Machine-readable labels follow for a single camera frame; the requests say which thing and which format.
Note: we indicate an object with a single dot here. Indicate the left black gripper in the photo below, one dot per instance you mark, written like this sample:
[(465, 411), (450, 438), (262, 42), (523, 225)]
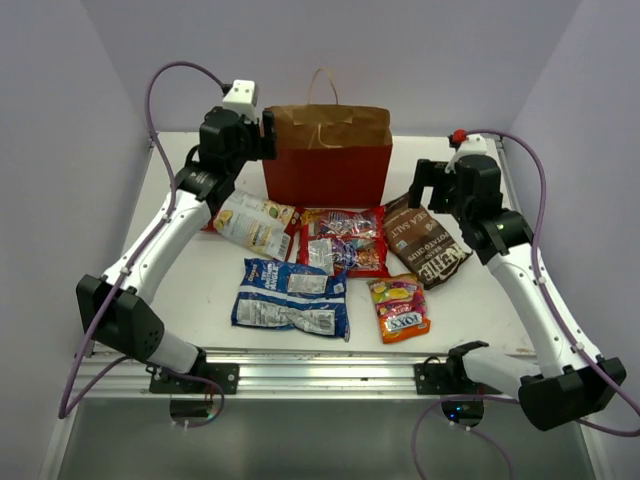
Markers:
[(264, 145)]

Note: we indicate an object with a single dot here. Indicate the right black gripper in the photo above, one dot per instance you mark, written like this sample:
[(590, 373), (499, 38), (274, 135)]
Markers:
[(430, 174)]

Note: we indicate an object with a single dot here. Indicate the red paper bag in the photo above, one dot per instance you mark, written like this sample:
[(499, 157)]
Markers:
[(329, 155)]

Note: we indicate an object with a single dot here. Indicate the red white chips bag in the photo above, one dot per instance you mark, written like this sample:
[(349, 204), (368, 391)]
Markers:
[(260, 225)]

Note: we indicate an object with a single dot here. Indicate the red assorted candy bag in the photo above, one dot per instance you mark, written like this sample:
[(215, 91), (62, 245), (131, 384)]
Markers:
[(337, 241)]

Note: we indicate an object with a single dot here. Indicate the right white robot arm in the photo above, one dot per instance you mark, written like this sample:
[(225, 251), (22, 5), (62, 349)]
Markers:
[(569, 378)]

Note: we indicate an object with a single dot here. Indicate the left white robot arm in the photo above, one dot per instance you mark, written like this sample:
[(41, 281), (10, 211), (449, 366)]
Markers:
[(115, 308)]

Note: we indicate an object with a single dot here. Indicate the brown kettle chips bag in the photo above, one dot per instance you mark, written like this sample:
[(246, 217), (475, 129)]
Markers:
[(421, 243)]

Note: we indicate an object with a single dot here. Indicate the orange Fox's candy bag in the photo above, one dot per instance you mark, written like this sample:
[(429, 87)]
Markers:
[(400, 306)]

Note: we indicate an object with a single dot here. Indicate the blue white snack bag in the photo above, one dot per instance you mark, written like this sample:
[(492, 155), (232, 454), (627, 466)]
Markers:
[(275, 295)]

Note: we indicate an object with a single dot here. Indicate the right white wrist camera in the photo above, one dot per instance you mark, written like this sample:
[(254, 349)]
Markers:
[(474, 144)]

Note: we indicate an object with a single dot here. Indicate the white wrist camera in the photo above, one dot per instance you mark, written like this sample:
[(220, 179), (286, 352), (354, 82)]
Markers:
[(474, 144), (242, 99)]

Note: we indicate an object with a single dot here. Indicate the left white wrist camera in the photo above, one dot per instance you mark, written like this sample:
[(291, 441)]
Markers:
[(242, 99)]

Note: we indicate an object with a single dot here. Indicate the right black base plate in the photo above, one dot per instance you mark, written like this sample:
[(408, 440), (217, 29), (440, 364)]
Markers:
[(432, 377)]

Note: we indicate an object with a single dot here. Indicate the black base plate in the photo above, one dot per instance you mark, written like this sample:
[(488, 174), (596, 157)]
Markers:
[(432, 377), (225, 375)]

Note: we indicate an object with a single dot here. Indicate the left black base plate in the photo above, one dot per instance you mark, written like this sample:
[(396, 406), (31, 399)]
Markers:
[(225, 375)]

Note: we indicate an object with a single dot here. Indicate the aluminium front rail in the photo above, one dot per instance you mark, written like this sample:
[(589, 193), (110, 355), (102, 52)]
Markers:
[(270, 374)]

